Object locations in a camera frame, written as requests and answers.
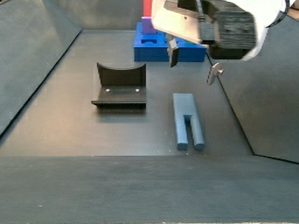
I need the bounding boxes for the light blue square-circle object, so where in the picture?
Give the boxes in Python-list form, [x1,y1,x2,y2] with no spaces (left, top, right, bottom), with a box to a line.
[172,93,205,150]

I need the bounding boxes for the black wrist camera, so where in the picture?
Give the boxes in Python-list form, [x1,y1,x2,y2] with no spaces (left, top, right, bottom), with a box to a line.
[177,0,257,60]

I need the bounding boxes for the purple square peg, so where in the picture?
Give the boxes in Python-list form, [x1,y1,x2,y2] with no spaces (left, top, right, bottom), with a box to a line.
[141,17,157,34]

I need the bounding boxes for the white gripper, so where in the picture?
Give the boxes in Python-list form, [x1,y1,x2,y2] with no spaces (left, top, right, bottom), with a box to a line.
[152,0,290,85]

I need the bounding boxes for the black regrasp fixture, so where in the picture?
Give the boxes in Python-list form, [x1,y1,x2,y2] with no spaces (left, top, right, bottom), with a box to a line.
[90,63,146,109]

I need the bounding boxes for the red rectangular block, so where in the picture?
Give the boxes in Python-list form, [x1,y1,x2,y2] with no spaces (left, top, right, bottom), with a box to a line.
[142,0,152,17]

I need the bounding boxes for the blue shape-sorter base block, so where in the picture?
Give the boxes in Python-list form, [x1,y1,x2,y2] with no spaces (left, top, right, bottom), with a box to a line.
[133,22,206,62]

